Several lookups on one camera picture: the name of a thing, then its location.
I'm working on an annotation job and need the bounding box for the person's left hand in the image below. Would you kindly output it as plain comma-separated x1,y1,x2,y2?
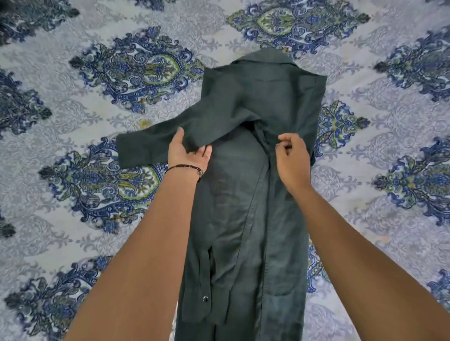
168,127,213,174

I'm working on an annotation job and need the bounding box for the person's right hand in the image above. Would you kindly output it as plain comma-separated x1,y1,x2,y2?
275,133,312,193

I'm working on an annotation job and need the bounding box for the dark green shirt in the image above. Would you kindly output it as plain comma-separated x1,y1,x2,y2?
116,47,328,341

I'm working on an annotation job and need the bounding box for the person's left forearm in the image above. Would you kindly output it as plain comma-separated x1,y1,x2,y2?
65,167,202,341

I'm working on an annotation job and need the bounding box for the person's right forearm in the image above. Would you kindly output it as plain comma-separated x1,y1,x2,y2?
288,184,450,341

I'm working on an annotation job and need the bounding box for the blue patterned bedsheet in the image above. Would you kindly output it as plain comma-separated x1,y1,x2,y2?
0,0,450,341

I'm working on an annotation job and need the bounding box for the black beaded bracelet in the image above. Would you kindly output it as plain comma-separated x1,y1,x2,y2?
165,164,204,183

